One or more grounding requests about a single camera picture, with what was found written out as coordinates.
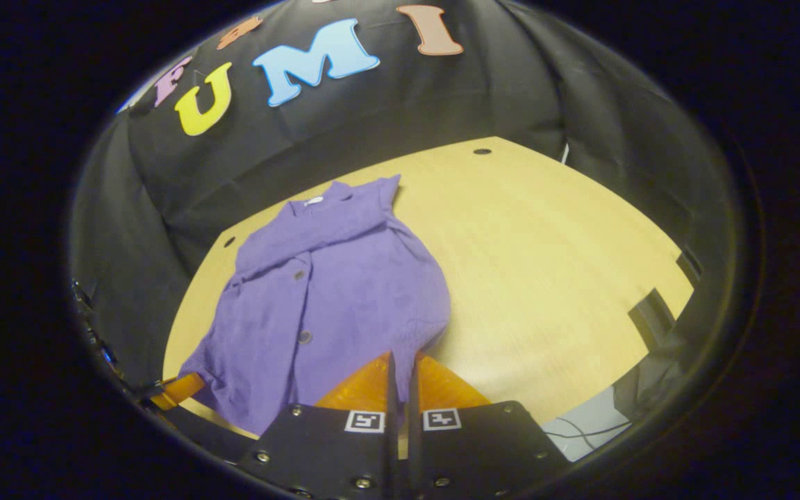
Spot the purple button shirt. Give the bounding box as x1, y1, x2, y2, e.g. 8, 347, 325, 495
178, 174, 453, 438

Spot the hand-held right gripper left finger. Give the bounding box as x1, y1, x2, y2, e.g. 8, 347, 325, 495
237, 351, 401, 500

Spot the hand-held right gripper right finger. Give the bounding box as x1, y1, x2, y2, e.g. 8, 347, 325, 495
407, 351, 572, 500

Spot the thin dark cable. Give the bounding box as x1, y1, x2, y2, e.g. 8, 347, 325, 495
546, 417, 626, 442

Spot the dark furniture piece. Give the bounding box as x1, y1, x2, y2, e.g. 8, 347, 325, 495
612, 247, 706, 417

